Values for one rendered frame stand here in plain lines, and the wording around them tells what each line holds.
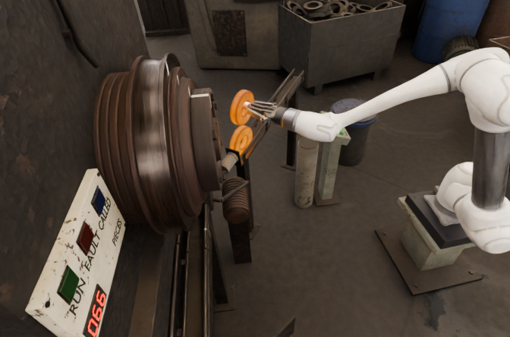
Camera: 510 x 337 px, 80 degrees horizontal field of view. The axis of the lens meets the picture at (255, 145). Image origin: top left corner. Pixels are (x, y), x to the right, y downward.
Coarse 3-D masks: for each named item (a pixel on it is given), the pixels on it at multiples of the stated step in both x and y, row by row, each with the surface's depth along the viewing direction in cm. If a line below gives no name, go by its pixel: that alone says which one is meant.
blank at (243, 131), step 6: (240, 126) 145; (246, 126) 146; (234, 132) 142; (240, 132) 141; (246, 132) 146; (252, 132) 151; (234, 138) 141; (240, 138) 143; (246, 138) 150; (234, 144) 141; (240, 144) 151; (246, 144) 150; (240, 150) 146
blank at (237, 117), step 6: (240, 90) 130; (246, 90) 131; (240, 96) 127; (246, 96) 130; (252, 96) 135; (234, 102) 127; (240, 102) 127; (234, 108) 127; (240, 108) 128; (234, 114) 128; (240, 114) 130; (246, 114) 136; (234, 120) 130; (240, 120) 132; (246, 120) 137
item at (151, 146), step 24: (144, 72) 67; (144, 96) 63; (144, 120) 62; (144, 144) 61; (168, 144) 63; (144, 168) 62; (168, 168) 61; (144, 192) 63; (168, 192) 64; (168, 216) 68; (192, 216) 82
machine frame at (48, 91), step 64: (0, 0) 41; (128, 0) 97; (0, 64) 39; (64, 64) 55; (128, 64) 90; (0, 128) 38; (64, 128) 53; (0, 192) 37; (64, 192) 50; (0, 256) 36; (128, 256) 75; (0, 320) 38; (128, 320) 71
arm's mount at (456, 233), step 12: (420, 192) 158; (432, 192) 158; (408, 204) 157; (420, 204) 151; (420, 216) 149; (432, 216) 145; (432, 228) 142; (444, 228) 140; (456, 228) 140; (444, 240) 135; (456, 240) 136; (468, 240) 138
